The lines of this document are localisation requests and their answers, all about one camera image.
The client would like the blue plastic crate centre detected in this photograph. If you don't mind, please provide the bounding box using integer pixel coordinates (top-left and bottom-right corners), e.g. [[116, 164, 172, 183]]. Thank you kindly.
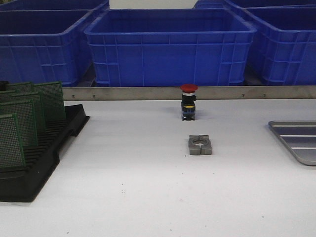
[[85, 9, 256, 87]]

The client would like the blue crate back right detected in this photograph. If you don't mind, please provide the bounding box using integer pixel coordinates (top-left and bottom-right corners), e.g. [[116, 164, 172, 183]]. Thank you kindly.
[[194, 0, 316, 8]]

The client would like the blue plastic crate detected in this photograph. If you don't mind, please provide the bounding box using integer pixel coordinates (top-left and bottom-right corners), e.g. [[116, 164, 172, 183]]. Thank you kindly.
[[0, 9, 96, 87], [85, 9, 256, 87], [244, 7, 316, 85]]

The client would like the silver metal tray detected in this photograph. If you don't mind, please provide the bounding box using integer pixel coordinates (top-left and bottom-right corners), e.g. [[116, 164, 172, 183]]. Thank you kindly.
[[268, 120, 316, 166]]

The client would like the metal table edge rail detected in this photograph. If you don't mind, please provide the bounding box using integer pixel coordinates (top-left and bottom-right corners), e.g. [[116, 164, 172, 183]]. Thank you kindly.
[[63, 85, 316, 101]]

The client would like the green perforated circuit board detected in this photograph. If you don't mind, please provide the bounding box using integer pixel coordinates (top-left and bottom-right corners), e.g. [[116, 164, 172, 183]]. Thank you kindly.
[[0, 114, 25, 169]]

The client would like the blue plastic crate right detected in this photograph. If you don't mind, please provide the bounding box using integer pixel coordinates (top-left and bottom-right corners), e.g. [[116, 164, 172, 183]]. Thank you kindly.
[[244, 7, 316, 85]]

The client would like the green circuit board rear right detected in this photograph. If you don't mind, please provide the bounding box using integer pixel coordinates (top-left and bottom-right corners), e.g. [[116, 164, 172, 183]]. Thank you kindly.
[[34, 81, 66, 122]]

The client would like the blue plastic crate left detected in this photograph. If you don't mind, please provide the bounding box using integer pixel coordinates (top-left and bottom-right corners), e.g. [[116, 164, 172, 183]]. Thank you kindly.
[[0, 9, 96, 87]]

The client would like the red emergency stop button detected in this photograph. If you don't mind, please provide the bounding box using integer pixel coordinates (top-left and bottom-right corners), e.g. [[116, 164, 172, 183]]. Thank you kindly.
[[180, 84, 198, 120]]

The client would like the grey metal clamp block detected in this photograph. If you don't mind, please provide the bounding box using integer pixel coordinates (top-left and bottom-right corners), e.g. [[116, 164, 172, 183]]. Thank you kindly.
[[188, 135, 213, 156]]

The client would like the green circuit board far left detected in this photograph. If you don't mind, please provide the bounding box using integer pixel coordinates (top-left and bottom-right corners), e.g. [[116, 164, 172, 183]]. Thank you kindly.
[[0, 90, 16, 103]]

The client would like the blue crate back left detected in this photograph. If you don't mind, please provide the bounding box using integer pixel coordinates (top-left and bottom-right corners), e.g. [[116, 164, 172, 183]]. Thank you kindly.
[[0, 0, 110, 11]]

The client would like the green circuit board rear left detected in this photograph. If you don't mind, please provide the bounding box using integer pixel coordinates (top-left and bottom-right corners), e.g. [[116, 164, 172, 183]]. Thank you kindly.
[[6, 82, 34, 93]]

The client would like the black slotted board rack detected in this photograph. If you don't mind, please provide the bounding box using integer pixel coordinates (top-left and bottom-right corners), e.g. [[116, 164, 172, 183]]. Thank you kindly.
[[0, 104, 90, 202]]

